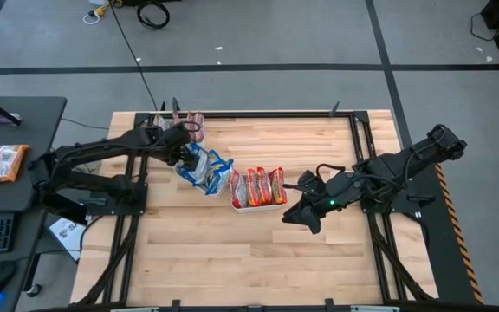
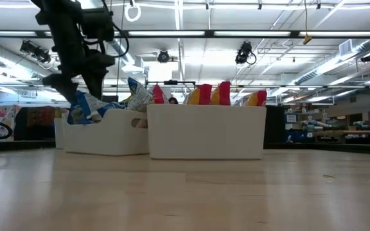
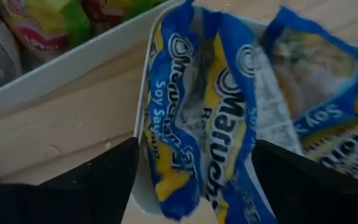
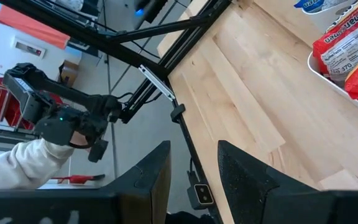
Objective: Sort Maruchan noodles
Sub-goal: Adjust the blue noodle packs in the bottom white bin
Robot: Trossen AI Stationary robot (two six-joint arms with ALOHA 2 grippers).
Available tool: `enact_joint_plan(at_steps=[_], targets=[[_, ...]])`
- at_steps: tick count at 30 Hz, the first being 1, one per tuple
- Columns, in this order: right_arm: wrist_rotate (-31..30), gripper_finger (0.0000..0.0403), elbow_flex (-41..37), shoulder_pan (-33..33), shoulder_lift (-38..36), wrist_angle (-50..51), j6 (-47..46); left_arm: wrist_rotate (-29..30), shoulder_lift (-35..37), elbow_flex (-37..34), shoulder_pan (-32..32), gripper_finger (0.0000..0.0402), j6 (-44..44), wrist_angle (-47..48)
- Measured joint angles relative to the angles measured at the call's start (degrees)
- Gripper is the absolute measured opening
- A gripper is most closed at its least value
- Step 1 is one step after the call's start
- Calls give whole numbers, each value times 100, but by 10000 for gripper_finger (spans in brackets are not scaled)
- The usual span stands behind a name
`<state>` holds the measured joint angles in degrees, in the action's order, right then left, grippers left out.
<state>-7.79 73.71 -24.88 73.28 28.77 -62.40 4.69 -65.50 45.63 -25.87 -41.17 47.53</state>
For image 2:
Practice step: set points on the red Maruchan beef ramen packet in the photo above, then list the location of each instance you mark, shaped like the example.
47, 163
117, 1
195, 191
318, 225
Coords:
261, 97
204, 94
159, 96
225, 93

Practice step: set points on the black monitor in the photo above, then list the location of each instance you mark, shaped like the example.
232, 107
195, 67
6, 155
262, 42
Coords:
109, 99

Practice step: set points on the silver ventilation duct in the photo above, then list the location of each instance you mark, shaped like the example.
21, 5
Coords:
332, 63

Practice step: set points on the black cabinet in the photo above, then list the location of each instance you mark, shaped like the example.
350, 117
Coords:
275, 125

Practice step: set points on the black horizontal rail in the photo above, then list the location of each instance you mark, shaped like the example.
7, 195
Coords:
300, 86

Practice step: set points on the wooden background table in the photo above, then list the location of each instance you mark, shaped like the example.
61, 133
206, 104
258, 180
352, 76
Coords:
365, 131

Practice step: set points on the white vent grille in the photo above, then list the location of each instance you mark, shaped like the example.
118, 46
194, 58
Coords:
345, 47

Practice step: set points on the light floral cloth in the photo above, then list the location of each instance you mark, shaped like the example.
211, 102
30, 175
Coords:
2, 115

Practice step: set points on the black overhead camera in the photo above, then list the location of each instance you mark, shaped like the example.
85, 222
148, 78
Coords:
163, 56

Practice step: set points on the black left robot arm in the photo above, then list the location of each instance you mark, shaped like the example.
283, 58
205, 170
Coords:
53, 8

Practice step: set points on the person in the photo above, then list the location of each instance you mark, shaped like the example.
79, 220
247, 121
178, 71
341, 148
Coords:
173, 100

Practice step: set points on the blue storage crate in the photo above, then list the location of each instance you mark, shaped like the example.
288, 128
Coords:
300, 137

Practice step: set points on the dark patterned cloth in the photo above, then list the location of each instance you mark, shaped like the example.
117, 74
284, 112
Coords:
37, 118

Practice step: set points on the black table frame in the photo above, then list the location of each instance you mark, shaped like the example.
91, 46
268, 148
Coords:
332, 148

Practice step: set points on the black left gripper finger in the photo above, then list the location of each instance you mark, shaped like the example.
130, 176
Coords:
95, 83
63, 86

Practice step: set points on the black beam with light strips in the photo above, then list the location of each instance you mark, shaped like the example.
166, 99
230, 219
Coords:
11, 33

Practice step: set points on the red-yellow ramen packets in bin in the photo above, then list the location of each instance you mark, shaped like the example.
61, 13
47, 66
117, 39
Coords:
171, 82

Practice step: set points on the black ceiling speaker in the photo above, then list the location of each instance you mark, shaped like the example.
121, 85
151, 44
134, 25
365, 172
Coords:
368, 57

